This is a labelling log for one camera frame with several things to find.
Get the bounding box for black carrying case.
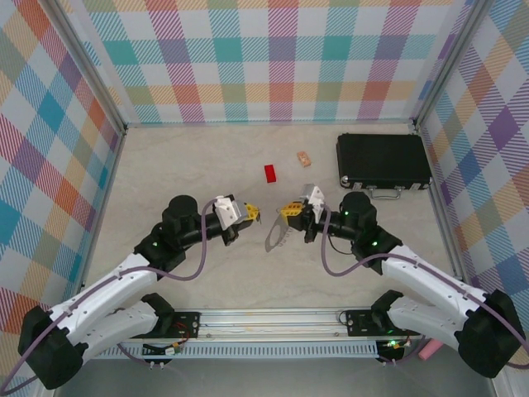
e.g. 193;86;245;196
336;132;434;201

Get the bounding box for black connector with green light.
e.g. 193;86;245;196
378;337;414;367

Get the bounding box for grey metal shelf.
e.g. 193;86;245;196
53;357;497;397

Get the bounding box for aluminium side rail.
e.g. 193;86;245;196
420;126;470;282
78;127;128;286

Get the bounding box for aluminium back rail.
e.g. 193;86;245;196
123;118;417;130

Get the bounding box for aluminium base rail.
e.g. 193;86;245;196
82;308;464;344

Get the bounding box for green connector with wires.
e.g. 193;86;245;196
141;341;185;357

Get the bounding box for white slotted cable duct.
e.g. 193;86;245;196
82;341;380;360

